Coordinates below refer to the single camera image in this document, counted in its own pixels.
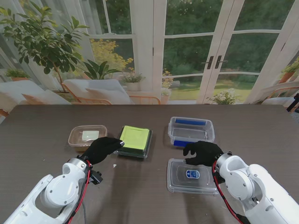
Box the red cable on arm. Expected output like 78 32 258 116
211 162 241 219
68 160 92 224

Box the printed sunroom backdrop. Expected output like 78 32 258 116
0 0 299 117

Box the grey braided camera cable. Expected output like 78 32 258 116
81 202 88 224

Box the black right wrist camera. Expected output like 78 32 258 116
214 171 226 185

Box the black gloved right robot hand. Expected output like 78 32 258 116
183 140 225 167

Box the red cable on left arm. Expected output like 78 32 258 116
68 160 92 224

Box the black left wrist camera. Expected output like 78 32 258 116
90 169 104 185

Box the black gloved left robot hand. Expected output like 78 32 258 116
80 137 125 167

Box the brown kraft paper container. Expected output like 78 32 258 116
68 125 108 152

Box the clear container with blue clips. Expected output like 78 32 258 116
168 116 215 148

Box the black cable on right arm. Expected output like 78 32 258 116
235 212 249 224

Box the black tripod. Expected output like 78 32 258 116
286 93 299 112

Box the clear plastic lid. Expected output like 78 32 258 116
166 158 220 196

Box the clear lid with green sticker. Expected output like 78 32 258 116
114 125 154 159

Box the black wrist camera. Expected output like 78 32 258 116
214 171 226 185
90 169 104 185

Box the clear lid with white label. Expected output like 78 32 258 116
68 125 108 147

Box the black plastic tray container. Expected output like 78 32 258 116
114 129 154 159

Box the red cable on right arm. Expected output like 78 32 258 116
211 162 241 219

